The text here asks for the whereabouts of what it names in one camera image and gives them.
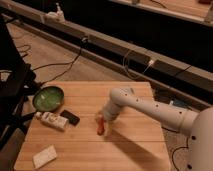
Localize white object on rail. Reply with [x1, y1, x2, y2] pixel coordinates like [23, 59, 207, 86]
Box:
[46, 4, 65, 22]

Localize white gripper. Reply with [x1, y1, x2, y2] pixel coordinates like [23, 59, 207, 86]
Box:
[95, 100, 122, 135]

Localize black rectangular block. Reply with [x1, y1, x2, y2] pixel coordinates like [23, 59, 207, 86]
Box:
[61, 110, 80, 126]

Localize black cable on floor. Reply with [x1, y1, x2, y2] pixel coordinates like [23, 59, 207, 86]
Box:
[16, 37, 88, 85]

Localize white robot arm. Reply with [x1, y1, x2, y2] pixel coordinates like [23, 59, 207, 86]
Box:
[95, 87, 213, 171]

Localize white bottle with label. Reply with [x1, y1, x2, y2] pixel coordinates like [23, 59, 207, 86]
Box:
[35, 112, 68, 131]

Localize white cable on rail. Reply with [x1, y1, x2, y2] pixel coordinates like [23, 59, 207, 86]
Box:
[122, 49, 156, 80]

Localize black chair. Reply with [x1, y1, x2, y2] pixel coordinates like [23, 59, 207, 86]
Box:
[0, 14, 40, 151]

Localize white sponge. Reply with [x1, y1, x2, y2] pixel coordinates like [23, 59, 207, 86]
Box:
[33, 145, 57, 169]

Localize green bowl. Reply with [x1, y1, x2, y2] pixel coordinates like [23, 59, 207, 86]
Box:
[33, 86, 64, 112]

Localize black cables at right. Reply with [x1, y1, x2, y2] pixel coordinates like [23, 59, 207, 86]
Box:
[162, 126, 191, 171]

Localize blue box on floor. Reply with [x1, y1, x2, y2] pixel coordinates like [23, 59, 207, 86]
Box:
[170, 99, 189, 109]

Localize grey metal rail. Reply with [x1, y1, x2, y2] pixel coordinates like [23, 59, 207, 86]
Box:
[0, 0, 213, 108]

